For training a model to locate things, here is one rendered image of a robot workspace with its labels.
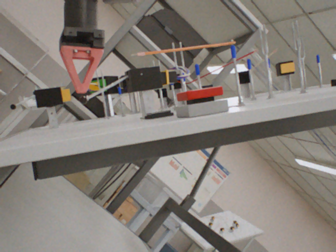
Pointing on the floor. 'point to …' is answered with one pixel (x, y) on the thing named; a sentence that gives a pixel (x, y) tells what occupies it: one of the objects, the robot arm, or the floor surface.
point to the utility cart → (142, 213)
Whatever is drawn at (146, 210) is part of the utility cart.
